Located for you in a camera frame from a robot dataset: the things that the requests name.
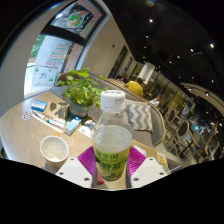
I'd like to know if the group of ceiling lights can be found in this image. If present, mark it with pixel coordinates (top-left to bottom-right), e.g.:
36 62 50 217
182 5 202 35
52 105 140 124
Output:
146 18 216 84

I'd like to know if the green potted plant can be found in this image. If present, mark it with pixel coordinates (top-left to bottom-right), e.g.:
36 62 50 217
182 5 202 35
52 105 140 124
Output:
54 67 109 119

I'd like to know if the small light blue box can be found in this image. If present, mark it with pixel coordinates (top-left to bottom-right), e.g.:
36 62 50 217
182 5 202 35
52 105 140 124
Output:
64 116 83 136

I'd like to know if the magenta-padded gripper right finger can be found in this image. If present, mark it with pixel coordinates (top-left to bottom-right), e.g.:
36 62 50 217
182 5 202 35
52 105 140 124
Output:
127 145 169 188

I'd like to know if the grey white zigzag cushion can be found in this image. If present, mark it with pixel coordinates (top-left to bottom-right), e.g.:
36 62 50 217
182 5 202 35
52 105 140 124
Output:
124 101 154 134

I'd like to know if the pill blister pack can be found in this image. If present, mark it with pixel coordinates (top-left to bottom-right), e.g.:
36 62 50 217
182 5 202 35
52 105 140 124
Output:
21 109 33 122

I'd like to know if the brown paper cup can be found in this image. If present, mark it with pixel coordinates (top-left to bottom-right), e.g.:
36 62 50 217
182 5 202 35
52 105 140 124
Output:
39 134 70 168

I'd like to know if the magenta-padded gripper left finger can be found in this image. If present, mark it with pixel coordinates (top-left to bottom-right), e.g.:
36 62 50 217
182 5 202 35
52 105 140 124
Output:
54 145 98 188

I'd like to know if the window with coloured decals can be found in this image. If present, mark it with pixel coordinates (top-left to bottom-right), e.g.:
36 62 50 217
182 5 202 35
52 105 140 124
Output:
23 1 108 99

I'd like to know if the person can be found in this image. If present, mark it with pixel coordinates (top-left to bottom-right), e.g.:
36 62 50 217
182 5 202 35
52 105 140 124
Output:
124 78 145 98
148 96 161 108

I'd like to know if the grey curved sofa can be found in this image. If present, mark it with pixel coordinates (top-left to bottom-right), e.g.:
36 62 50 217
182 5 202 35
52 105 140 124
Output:
49 70 167 148

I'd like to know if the clear bottle with green label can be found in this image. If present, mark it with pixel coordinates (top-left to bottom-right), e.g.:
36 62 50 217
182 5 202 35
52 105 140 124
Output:
90 89 134 191

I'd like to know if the small yellow card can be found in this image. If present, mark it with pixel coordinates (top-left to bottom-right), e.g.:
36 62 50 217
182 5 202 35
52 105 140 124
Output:
155 151 168 167

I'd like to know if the blue white flat box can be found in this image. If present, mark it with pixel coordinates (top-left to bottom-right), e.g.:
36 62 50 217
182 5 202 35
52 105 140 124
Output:
30 99 48 113

